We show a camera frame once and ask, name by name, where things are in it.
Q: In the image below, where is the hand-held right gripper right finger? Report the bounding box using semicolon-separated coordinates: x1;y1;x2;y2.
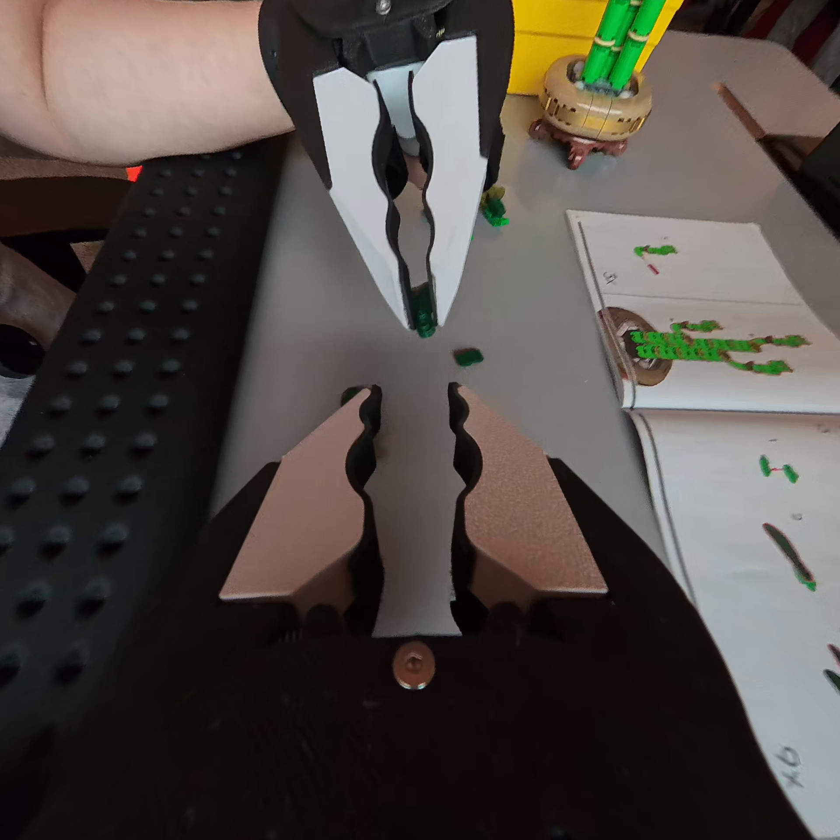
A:
448;382;609;636

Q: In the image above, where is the toy bamboo plant model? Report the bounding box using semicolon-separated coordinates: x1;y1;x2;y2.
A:
529;0;655;172

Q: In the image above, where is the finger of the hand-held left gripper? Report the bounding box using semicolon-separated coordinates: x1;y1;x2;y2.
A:
408;35;490;329
312;64;417;331

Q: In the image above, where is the building instruction booklet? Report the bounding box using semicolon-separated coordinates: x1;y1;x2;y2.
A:
566;210;840;840

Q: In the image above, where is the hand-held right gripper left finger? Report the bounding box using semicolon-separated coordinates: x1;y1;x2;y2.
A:
218;386;383;636

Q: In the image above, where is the yellow plastic bin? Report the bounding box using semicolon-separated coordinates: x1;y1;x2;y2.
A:
505;0;670;97

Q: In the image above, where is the dark green clip piece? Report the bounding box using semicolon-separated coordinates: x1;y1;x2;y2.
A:
410;279;439;340

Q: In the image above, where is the black studded pad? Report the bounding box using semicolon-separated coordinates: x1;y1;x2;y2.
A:
0;141;291;756

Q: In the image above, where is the black device with green lights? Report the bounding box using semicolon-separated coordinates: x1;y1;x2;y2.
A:
802;121;840;240

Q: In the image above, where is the person's left forearm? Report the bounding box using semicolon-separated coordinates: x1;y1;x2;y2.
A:
0;0;296;166

